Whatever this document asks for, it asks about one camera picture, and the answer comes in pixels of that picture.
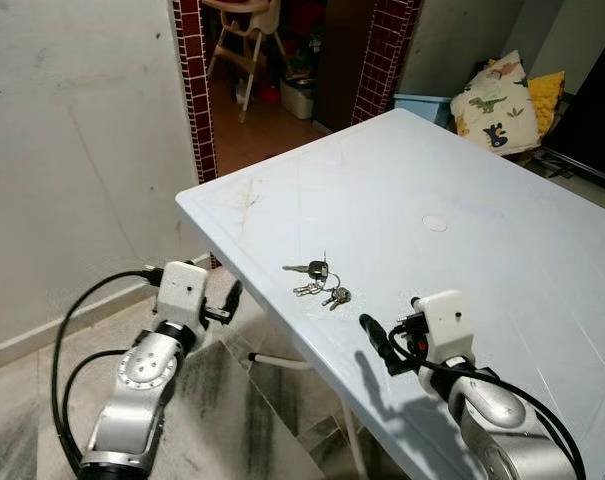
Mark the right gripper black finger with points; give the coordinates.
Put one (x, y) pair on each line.
(380, 342)

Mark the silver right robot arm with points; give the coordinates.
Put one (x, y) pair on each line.
(492, 405)

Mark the white tube with black tip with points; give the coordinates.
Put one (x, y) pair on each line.
(280, 361)

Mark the white table leg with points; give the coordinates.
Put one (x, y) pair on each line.
(354, 445)

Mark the round white table cap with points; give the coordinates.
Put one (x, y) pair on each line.
(436, 223)

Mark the small red object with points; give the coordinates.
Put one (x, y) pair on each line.
(267, 95)

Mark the white storage bin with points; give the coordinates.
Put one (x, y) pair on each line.
(298, 100)

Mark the red tiled doorway pillar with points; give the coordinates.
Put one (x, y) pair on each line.
(194, 90)
(384, 55)

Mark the light blue plastic box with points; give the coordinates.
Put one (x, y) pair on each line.
(422, 106)

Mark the dinosaur print pillow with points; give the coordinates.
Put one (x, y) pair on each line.
(497, 105)

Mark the wooden high chair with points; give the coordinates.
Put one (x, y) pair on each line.
(250, 25)

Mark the yellow pillow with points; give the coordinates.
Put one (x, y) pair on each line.
(548, 100)

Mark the black furniture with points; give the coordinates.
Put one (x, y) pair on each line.
(597, 110)

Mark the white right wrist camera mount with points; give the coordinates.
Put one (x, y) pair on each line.
(448, 322)

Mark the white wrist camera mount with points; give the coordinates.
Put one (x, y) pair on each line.
(182, 292)
(448, 322)

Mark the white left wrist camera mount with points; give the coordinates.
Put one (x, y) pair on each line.
(182, 292)

